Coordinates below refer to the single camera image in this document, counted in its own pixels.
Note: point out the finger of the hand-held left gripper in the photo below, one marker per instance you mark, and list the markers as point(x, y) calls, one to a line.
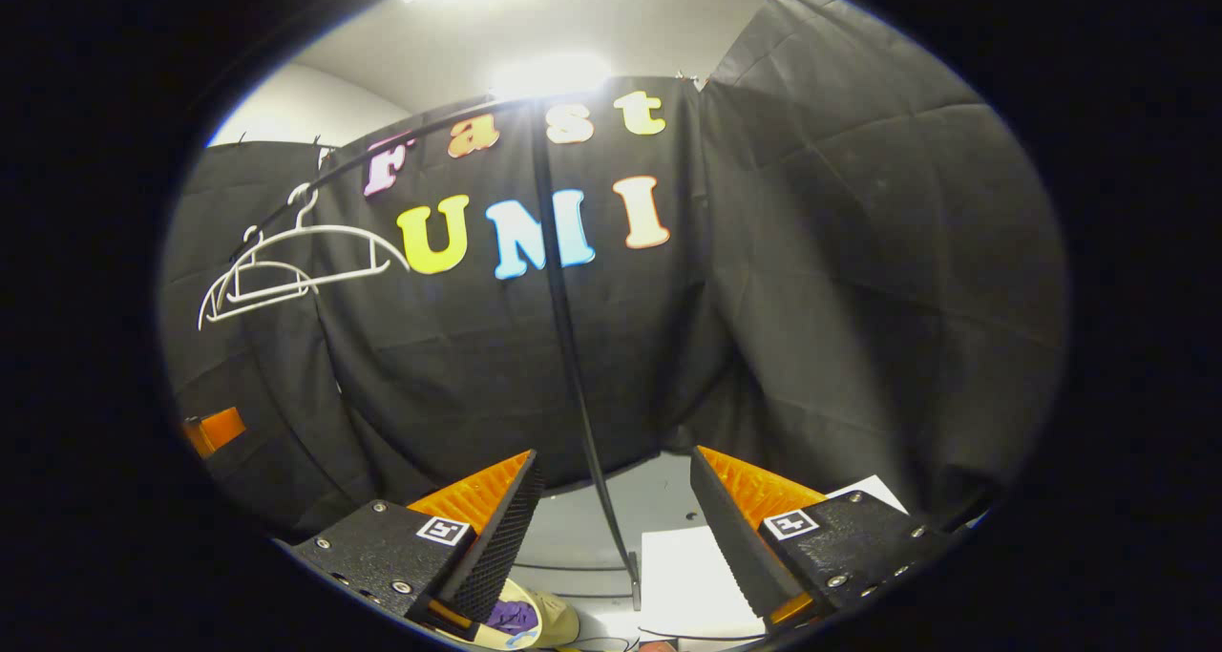
point(218, 431)

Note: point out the purple knit cardigan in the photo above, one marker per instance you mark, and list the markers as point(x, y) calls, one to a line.
point(514, 617)

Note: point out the large white paper sheet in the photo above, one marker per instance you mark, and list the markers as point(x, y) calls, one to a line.
point(687, 585)

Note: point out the beige laundry hamper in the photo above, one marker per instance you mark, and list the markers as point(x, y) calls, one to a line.
point(554, 619)

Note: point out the small white paper sheet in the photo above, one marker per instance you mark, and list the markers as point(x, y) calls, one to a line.
point(874, 494)

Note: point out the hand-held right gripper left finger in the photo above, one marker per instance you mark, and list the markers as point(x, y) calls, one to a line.
point(496, 547)

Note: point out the black metal clothes rack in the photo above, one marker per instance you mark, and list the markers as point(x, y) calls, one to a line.
point(561, 318)

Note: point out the black backdrop cloth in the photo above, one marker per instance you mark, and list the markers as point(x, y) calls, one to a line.
point(859, 251)

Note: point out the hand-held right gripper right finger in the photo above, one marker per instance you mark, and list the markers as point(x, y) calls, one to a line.
point(735, 547)

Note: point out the white plastic clothes hanger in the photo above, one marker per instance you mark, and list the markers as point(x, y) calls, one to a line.
point(267, 302)
point(334, 279)

